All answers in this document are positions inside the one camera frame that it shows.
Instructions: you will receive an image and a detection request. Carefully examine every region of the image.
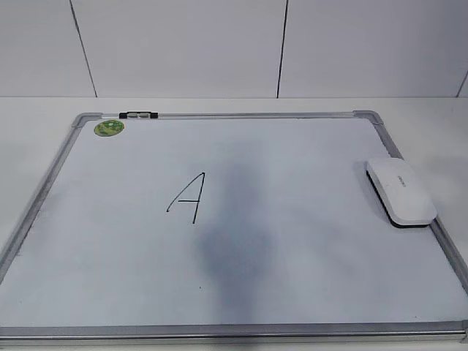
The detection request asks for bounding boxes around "white board eraser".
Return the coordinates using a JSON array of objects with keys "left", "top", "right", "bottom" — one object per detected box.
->
[{"left": 366, "top": 157, "right": 437, "bottom": 227}]

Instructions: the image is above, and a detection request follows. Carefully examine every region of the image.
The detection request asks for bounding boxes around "round green magnet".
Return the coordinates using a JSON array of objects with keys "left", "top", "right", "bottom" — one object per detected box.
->
[{"left": 94, "top": 120, "right": 124, "bottom": 137}]

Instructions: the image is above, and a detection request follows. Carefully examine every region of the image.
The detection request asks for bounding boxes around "white board with grey frame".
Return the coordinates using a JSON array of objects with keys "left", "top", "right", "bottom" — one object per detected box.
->
[{"left": 1, "top": 111, "right": 467, "bottom": 345}]

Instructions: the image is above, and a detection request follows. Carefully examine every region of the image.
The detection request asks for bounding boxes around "black hanging clip on frame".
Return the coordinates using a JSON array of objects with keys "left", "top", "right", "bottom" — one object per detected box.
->
[{"left": 118, "top": 111, "right": 159, "bottom": 119}]

